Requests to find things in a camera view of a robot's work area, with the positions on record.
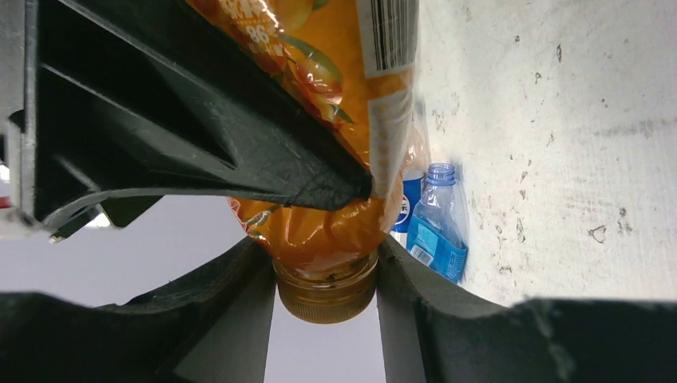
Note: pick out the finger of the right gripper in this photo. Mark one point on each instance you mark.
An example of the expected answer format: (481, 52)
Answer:
(135, 100)

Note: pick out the central pepsi bottle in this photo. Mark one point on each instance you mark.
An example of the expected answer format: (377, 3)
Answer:
(412, 191)

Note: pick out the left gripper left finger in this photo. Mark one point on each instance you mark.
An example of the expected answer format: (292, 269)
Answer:
(209, 325)

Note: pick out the crushed blue label bottle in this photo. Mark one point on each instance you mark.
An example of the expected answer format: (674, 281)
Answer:
(438, 228)

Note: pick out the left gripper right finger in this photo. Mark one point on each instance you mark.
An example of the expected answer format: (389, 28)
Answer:
(435, 331)

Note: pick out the small orange bottle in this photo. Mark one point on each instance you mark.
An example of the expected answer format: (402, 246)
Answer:
(351, 66)

